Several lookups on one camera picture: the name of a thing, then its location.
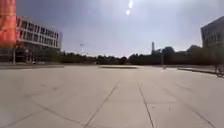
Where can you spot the row of trees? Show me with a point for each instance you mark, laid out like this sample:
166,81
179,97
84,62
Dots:
146,58

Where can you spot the bicycle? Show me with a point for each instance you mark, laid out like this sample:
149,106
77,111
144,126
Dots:
219,70

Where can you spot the building with orange facade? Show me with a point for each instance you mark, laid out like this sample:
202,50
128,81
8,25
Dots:
33,38

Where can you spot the lamp pole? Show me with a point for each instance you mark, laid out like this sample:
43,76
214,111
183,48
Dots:
82,49

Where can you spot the grey building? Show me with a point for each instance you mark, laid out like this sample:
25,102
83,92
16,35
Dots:
213,33

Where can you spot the low raised kerb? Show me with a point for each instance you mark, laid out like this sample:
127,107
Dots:
198,70

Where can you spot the tall tower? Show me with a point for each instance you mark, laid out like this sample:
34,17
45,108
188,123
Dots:
153,47

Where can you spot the grey paved plaza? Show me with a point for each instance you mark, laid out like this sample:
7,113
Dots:
126,96

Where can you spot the low raised platform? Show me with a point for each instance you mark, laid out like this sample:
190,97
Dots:
118,67

